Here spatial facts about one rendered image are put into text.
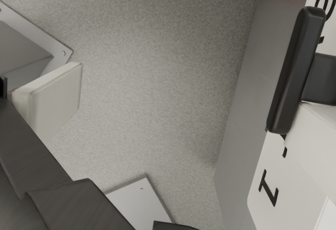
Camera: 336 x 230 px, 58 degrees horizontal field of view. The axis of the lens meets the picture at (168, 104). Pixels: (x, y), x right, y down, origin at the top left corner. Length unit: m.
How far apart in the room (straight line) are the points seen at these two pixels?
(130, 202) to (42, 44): 0.69
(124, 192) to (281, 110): 1.12
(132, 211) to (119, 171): 0.17
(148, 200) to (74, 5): 0.78
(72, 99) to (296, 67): 0.12
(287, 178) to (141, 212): 1.09
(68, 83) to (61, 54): 0.97
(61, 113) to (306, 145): 0.13
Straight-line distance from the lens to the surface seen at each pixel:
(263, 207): 0.28
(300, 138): 0.19
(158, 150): 1.20
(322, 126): 0.17
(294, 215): 0.23
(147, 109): 1.14
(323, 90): 0.19
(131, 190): 1.26
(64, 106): 0.16
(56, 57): 1.15
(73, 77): 0.17
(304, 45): 0.18
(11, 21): 1.19
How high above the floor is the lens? 1.08
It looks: 73 degrees down
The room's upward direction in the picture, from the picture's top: 178 degrees counter-clockwise
